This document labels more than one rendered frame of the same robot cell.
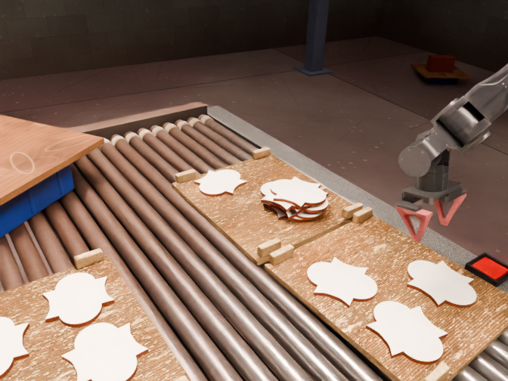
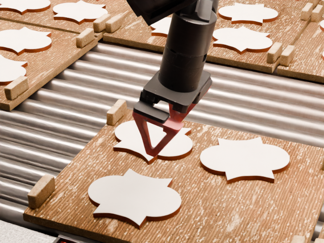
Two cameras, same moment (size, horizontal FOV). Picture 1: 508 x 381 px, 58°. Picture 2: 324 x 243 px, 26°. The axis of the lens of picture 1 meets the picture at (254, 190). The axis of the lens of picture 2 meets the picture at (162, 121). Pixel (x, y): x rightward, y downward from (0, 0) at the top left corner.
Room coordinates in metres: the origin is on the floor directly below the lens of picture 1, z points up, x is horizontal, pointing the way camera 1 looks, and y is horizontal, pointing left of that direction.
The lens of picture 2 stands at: (1.51, -0.79, 1.58)
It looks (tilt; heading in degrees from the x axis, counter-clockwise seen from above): 30 degrees down; 150
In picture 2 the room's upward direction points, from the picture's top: straight up
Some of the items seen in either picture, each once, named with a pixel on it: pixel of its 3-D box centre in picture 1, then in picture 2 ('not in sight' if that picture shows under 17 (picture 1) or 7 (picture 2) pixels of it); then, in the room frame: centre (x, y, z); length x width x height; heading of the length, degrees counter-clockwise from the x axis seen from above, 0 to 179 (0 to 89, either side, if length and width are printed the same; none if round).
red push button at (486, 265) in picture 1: (489, 270); not in sight; (0.80, -0.53, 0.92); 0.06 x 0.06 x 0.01; 36
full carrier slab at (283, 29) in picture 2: not in sight; (212, 20); (0.19, 0.10, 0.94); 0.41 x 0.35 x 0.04; 35
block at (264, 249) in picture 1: (269, 247); not in sight; (0.82, -0.04, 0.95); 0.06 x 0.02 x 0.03; 127
